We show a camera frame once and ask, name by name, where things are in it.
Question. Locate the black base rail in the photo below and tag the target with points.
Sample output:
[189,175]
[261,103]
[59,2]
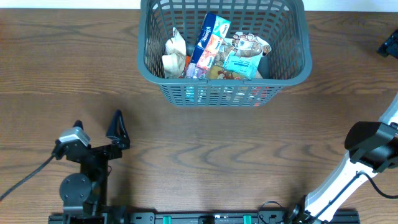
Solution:
[265,216]

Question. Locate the Kleenex tissue multipack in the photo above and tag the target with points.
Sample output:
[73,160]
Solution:
[209,41]

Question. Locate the dried mushroom bag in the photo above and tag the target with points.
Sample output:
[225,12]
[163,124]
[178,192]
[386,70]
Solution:
[226,47]
[174,59]
[249,45]

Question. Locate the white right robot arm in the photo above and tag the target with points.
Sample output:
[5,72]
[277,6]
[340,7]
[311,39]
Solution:
[371,148]

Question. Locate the small teal white packet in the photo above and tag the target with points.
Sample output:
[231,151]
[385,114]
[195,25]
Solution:
[246,66]

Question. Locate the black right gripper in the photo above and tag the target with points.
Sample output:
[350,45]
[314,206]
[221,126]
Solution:
[389,48]

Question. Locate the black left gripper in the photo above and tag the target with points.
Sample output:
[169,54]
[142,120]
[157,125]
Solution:
[122,142]

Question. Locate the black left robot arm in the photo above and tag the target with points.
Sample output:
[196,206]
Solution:
[84,193]

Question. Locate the San Remo spaghetti packet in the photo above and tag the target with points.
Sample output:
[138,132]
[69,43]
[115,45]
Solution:
[220,74]

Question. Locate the grey plastic basket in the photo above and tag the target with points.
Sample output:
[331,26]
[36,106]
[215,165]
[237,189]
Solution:
[279,22]

